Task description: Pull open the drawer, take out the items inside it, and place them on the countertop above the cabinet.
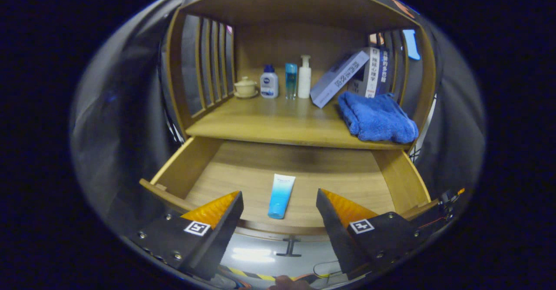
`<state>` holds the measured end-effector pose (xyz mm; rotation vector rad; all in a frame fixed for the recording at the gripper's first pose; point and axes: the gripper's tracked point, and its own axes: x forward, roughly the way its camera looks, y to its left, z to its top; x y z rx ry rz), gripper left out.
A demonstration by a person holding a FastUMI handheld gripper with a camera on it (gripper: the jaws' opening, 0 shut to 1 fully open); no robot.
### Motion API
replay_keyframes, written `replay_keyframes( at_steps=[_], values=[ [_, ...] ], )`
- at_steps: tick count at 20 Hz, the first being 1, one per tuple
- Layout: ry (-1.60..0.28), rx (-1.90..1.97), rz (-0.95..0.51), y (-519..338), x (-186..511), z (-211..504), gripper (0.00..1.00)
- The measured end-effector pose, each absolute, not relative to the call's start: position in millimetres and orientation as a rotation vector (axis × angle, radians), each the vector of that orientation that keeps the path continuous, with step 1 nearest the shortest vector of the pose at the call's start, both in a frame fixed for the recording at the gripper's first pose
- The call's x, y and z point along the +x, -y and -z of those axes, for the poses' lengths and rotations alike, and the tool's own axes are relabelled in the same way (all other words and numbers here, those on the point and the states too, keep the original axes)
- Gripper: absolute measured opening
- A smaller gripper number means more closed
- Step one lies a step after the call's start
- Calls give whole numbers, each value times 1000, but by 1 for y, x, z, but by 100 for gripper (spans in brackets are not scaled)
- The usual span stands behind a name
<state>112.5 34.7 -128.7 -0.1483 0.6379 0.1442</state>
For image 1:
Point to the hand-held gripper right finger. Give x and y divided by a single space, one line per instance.
334 233

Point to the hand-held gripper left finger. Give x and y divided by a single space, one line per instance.
223 233

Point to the blue white cream tube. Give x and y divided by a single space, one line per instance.
280 196

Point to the wooden drawer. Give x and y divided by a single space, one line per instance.
304 173

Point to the wooden countertop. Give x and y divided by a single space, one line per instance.
278 120

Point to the wooden cabinet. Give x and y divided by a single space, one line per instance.
295 3

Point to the yellow black striped tape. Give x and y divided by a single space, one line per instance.
252 275

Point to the black tripod stand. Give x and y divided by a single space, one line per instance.
174 129
415 153

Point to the black orange device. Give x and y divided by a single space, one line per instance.
447 199

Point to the blue folded towel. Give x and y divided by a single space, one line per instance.
378 118

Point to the cream lidded teacup with saucer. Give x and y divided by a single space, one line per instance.
245 87

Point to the black backdrop cloth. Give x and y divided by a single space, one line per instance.
113 129

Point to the pale lilac book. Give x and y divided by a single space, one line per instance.
339 79

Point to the white lotion bottle blue cap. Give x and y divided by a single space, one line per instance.
269 84

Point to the white pump bottle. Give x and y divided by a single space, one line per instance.
304 79

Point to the teal clear bottle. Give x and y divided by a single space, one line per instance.
291 79

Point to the white spine book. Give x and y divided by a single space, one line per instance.
371 75

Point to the dark blue book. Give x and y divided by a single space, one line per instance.
384 70

